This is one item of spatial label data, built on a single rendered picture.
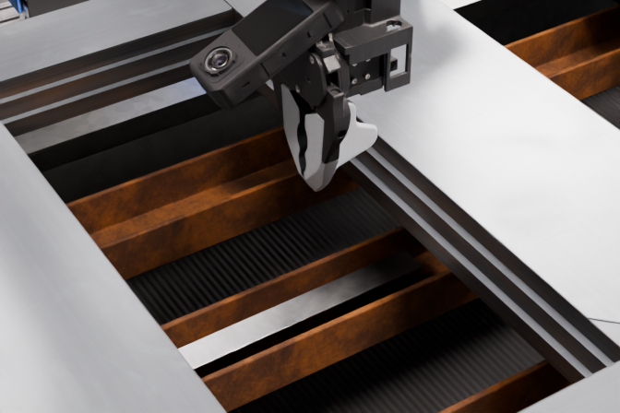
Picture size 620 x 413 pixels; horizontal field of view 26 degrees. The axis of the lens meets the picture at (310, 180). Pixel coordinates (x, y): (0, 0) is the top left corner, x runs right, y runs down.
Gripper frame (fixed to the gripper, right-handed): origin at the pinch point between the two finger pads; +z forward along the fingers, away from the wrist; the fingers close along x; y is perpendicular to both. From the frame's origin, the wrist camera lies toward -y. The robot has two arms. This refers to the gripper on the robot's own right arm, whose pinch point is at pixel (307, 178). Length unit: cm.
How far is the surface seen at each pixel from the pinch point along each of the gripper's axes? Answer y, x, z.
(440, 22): 24.6, 15.2, 1.0
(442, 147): 12.7, -1.2, 1.0
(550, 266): 10.4, -17.8, 1.1
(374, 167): 8.4, 2.6, 3.9
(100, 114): 0.2, 44.0, 19.8
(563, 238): 13.5, -15.8, 1.1
